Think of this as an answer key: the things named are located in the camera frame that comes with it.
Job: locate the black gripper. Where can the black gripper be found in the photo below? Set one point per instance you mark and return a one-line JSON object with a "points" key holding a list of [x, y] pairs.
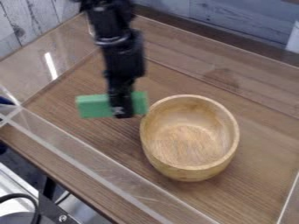
{"points": [[123, 52]]}

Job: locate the green rectangular block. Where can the green rectangular block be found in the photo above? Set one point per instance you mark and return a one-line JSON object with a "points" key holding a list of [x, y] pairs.
{"points": [[94, 106]]}

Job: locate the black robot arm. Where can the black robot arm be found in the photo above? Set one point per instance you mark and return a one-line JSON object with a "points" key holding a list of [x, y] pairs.
{"points": [[110, 15]]}

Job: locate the brown wooden bowl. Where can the brown wooden bowl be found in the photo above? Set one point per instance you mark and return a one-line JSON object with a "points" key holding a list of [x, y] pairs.
{"points": [[190, 137]]}

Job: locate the clear acrylic tray walls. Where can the clear acrylic tray walls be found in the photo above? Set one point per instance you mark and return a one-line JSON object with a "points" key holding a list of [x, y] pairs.
{"points": [[94, 154]]}

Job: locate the white object at right edge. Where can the white object at right edge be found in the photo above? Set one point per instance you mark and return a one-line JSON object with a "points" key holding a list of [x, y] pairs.
{"points": [[293, 43]]}

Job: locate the black metal bracket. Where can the black metal bracket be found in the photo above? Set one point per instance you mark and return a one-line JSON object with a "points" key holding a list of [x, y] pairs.
{"points": [[51, 214]]}

